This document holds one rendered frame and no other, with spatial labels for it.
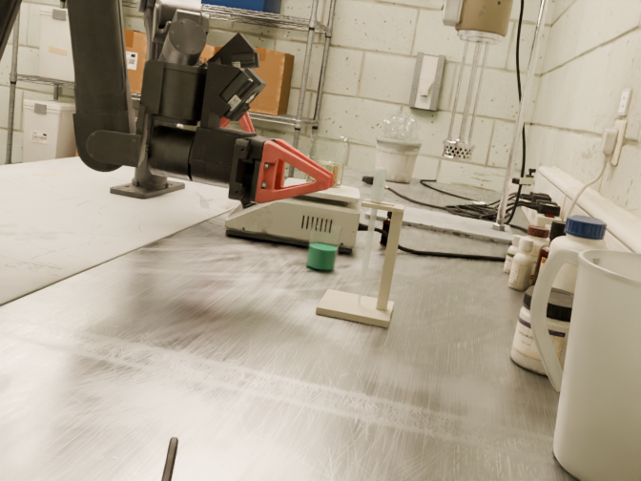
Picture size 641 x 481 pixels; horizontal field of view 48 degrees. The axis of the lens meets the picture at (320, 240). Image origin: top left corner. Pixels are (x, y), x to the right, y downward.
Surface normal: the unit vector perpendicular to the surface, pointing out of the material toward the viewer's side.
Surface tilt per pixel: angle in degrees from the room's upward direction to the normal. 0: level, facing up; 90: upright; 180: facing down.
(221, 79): 90
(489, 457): 0
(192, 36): 67
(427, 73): 90
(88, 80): 80
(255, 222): 90
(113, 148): 90
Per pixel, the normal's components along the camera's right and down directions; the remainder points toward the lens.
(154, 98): 0.15, 0.22
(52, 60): -0.19, 0.22
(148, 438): 0.14, -0.97
